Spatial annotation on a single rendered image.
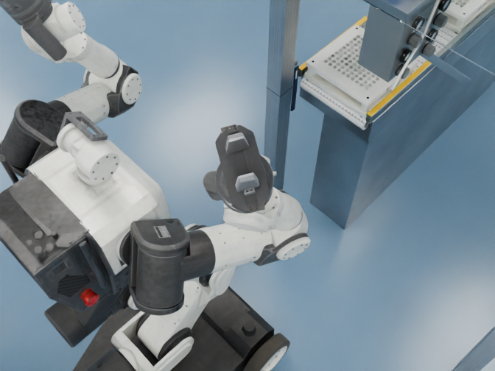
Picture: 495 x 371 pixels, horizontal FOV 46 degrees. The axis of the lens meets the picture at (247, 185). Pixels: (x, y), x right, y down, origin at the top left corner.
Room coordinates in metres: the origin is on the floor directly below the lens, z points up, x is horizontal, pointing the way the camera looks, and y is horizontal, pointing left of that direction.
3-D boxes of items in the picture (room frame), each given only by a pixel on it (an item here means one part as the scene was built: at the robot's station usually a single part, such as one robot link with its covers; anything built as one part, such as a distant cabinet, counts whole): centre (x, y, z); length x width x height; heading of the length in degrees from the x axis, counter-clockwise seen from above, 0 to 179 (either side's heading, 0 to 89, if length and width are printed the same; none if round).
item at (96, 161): (0.66, 0.30, 1.30); 0.10 x 0.07 x 0.09; 45
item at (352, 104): (1.31, -0.35, 0.85); 0.24 x 0.24 x 0.02; 45
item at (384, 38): (1.20, -0.41, 1.15); 0.22 x 0.11 x 0.20; 136
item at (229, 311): (0.67, 0.29, 0.19); 0.64 x 0.52 x 0.33; 135
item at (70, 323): (0.60, 0.36, 0.83); 0.28 x 0.13 x 0.18; 135
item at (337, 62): (1.31, -0.35, 0.90); 0.25 x 0.24 x 0.02; 45
